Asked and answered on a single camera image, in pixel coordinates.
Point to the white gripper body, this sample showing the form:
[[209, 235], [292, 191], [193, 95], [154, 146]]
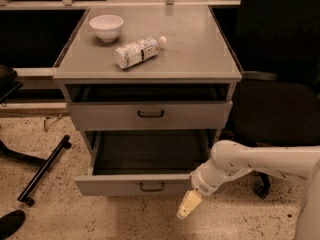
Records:
[[201, 183]]

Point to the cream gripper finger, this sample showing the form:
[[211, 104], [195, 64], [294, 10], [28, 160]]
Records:
[[190, 202]]

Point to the grey drawer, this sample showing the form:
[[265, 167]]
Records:
[[143, 162], [149, 115]]

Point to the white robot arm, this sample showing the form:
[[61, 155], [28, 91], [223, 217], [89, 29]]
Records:
[[230, 160]]

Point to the grey drawer cabinet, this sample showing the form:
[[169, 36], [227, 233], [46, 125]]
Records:
[[194, 65]]

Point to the white plastic bottle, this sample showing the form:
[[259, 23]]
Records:
[[138, 51]]

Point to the black office chair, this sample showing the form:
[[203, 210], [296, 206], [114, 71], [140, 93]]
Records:
[[277, 45]]

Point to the white bowl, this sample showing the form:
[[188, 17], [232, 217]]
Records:
[[106, 27]]

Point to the black shoe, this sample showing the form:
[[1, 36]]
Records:
[[11, 223]]

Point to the black chair base left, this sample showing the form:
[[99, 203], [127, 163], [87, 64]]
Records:
[[8, 85]]

